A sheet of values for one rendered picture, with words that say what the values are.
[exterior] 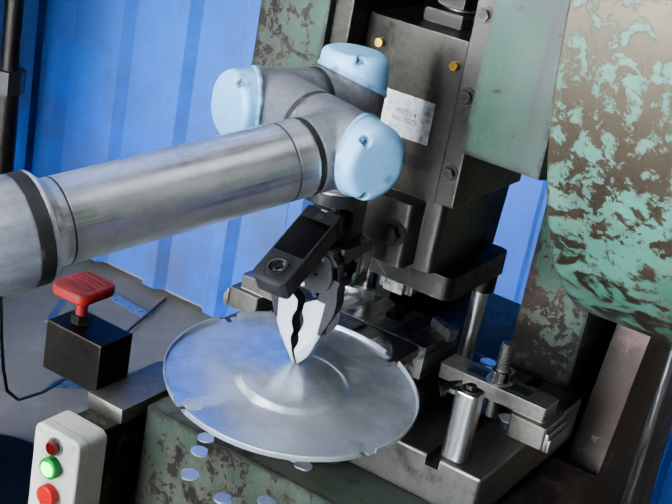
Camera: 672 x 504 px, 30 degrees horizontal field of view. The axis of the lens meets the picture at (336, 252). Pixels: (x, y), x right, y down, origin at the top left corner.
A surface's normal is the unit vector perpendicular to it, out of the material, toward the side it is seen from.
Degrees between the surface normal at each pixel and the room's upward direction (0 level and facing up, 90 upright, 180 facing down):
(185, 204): 85
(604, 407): 74
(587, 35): 98
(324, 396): 5
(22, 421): 0
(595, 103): 107
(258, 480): 90
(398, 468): 90
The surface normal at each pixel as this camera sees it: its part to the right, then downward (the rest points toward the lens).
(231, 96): -0.79, 0.10
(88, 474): 0.82, 0.34
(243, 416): 0.18, -0.88
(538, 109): -0.54, 0.22
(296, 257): -0.16, -0.66
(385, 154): 0.59, 0.40
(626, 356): -0.47, -0.04
